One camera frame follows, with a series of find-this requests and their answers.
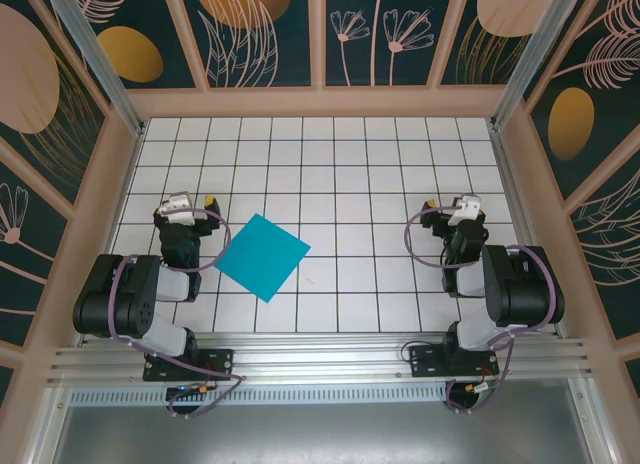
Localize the blue paper sheet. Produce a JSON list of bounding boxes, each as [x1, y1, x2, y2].
[[213, 212, 312, 304]]

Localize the grey metal sheet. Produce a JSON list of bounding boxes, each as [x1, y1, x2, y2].
[[49, 403, 596, 464]]

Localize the small green circuit board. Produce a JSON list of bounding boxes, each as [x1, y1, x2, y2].
[[462, 380, 501, 398]]

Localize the small black circuit board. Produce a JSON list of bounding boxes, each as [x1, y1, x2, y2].
[[166, 383, 214, 400]]

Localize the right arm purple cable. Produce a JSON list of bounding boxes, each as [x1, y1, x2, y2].
[[404, 207, 557, 416]]

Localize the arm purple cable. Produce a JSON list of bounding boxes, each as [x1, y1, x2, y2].
[[404, 207, 557, 416], [108, 207, 246, 420]]

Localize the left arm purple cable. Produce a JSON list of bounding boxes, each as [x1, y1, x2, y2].
[[108, 207, 246, 420]]

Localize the aluminium side rail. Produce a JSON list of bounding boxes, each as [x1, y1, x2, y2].
[[488, 126, 564, 338]]

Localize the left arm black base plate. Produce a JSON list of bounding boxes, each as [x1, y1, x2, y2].
[[143, 348, 235, 383]]

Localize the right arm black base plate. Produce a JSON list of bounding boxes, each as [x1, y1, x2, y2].
[[408, 344, 500, 380]]

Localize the aluminium frame post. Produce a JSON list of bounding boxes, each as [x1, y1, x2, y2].
[[488, 0, 586, 133], [39, 0, 147, 138]]

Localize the aluminium mounting rail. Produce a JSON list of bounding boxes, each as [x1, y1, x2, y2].
[[47, 333, 599, 385]]

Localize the grey slotted cable duct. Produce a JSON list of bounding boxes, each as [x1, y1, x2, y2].
[[69, 387, 451, 405]]

